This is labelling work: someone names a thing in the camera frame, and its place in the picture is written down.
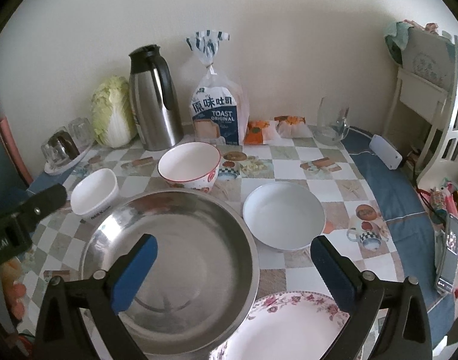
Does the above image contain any toast bread bag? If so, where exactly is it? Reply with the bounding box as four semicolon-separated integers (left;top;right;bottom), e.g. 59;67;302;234
187;30;249;146

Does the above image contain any floral pattern plate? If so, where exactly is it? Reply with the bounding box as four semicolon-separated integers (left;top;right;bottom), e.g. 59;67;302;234
209;291;349;360

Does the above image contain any small white bowl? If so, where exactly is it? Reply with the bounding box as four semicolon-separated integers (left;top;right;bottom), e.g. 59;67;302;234
70;168;119;223

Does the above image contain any shallow white bowl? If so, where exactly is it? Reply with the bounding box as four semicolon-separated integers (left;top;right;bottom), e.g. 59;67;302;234
242;181;326;251

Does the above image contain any white power adapter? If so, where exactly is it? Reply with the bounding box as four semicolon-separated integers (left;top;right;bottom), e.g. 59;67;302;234
369;134;402;170

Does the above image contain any tray with glass cups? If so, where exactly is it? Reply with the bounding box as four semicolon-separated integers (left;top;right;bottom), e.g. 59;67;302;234
41;118;94;176

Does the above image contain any napa cabbage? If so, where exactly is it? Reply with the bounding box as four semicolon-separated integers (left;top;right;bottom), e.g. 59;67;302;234
92;76;137;149

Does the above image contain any orange snack packet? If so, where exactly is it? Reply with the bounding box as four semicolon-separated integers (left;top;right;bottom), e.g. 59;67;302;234
244;120;270;146

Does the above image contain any dark blue chair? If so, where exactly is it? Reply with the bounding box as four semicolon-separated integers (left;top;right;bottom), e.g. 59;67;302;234
0;134;29;211

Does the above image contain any clear drinking glass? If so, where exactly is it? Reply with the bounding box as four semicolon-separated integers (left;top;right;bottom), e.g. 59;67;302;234
314;96;349;146

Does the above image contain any large stainless steel basin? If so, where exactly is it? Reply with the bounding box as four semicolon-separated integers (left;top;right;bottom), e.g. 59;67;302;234
79;189;259;359

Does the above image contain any red-rimmed patterned ceramic bowl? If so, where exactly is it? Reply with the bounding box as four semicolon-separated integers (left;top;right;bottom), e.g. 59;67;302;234
157;141;222;194

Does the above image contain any white snack packet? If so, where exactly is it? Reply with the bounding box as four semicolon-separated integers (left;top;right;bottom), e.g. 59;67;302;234
275;115;308;138

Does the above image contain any stainless steel thermos jug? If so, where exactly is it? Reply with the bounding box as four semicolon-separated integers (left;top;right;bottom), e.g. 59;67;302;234
129;45;183;151

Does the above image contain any blue checkered tablecloth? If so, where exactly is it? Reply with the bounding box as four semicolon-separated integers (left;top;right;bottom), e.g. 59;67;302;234
19;130;458;345

